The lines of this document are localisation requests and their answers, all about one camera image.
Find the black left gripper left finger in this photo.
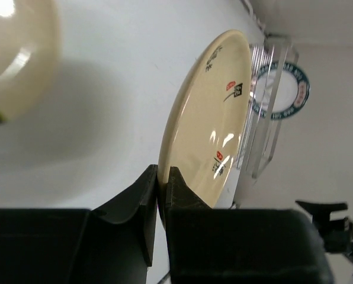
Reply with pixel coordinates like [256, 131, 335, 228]
[0, 165, 158, 283]

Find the wire dish rack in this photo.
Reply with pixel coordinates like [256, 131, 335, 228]
[236, 34, 299, 181]

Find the white plate green rim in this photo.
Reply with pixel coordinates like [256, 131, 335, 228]
[252, 61, 310, 120]

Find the cream plate with calligraphy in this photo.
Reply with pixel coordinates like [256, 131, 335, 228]
[158, 30, 251, 207]

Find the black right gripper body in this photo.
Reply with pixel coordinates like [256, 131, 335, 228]
[295, 200, 353, 254]

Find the cream plate with black spot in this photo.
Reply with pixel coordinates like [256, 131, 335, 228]
[0, 1, 60, 124]

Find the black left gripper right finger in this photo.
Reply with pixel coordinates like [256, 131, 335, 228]
[164, 167, 333, 283]

